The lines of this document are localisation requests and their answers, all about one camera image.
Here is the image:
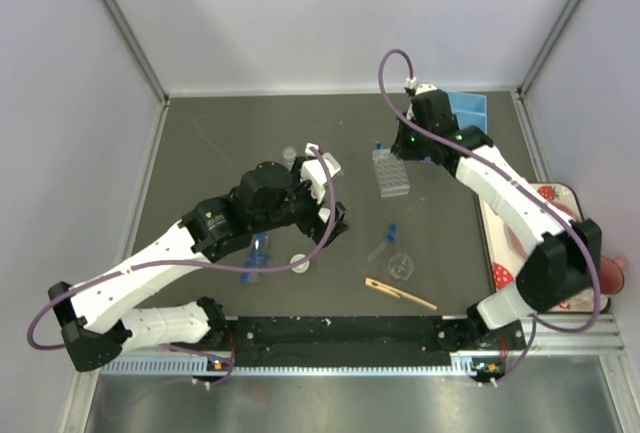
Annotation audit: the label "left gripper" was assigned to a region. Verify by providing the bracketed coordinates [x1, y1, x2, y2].
[252, 158, 349, 248]

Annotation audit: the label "clear test tube rack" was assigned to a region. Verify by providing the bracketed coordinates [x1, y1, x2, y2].
[372, 148, 410, 198]

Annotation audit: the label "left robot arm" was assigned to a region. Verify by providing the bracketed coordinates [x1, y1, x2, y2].
[48, 153, 348, 372]

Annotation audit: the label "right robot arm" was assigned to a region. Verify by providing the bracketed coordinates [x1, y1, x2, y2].
[391, 84, 602, 349]

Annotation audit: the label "large white evaporating dish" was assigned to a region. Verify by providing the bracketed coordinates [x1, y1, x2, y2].
[318, 207, 331, 222]

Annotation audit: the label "small white crucible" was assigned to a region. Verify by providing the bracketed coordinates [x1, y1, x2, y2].
[290, 254, 310, 274]

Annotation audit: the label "blue safety glasses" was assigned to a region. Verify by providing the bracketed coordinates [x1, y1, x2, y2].
[241, 232, 272, 285]

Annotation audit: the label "blue plastic bin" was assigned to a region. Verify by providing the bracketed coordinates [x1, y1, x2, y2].
[447, 91, 488, 133]

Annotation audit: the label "small glass flask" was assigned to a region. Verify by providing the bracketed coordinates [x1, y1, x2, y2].
[282, 146, 297, 169]

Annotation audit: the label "wooden test tube clamp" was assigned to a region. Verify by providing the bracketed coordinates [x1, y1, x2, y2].
[364, 277, 438, 311]

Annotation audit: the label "glass beaker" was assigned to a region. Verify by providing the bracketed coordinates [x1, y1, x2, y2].
[388, 253, 414, 281]

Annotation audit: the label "strawberry pattern tray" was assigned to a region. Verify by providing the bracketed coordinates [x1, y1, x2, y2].
[479, 183, 613, 313]

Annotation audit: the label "pink plate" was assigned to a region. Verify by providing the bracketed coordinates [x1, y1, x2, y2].
[503, 202, 582, 260]

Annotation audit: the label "red funnel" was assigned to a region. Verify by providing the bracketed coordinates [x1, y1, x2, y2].
[599, 256, 628, 296]

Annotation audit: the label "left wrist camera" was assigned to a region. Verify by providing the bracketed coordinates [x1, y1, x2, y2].
[300, 143, 342, 204]

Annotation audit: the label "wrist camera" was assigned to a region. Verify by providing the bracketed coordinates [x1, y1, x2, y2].
[300, 143, 342, 204]
[404, 77, 439, 97]

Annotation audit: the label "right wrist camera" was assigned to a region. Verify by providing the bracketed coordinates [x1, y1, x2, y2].
[404, 77, 439, 97]

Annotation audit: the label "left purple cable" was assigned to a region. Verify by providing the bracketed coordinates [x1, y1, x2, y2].
[26, 146, 337, 350]

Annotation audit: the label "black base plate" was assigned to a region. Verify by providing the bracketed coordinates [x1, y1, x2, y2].
[219, 315, 481, 367]

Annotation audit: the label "grey cable duct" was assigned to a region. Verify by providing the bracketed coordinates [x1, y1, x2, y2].
[101, 355, 505, 380]

